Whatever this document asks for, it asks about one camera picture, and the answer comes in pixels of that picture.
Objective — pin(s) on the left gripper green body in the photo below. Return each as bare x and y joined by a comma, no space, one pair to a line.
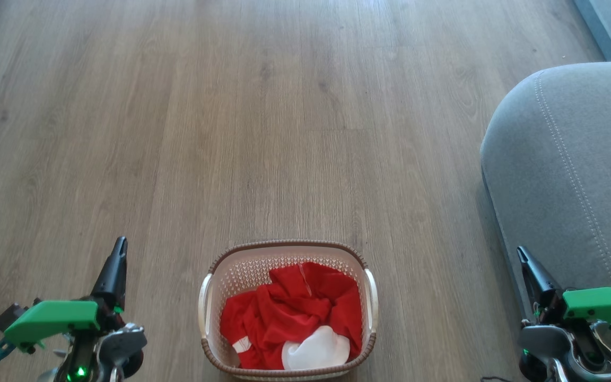
51,318

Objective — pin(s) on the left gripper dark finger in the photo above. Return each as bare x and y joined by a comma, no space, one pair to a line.
114,276

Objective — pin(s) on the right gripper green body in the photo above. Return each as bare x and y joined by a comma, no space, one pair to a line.
602,305

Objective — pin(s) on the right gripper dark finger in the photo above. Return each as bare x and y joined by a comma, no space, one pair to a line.
538,278

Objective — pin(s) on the red garment wide white band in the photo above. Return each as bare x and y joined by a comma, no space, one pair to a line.
263,329

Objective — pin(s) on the red garment thin white trim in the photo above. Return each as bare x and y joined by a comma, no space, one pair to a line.
321,286

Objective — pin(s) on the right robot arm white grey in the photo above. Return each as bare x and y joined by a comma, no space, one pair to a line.
549,342

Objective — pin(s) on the grey fabric sofa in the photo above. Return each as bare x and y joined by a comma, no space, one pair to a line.
565,175

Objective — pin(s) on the beige laundry basket brown rim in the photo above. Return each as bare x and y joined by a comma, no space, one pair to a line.
242,270

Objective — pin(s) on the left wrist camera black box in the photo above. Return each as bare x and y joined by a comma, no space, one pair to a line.
9,317

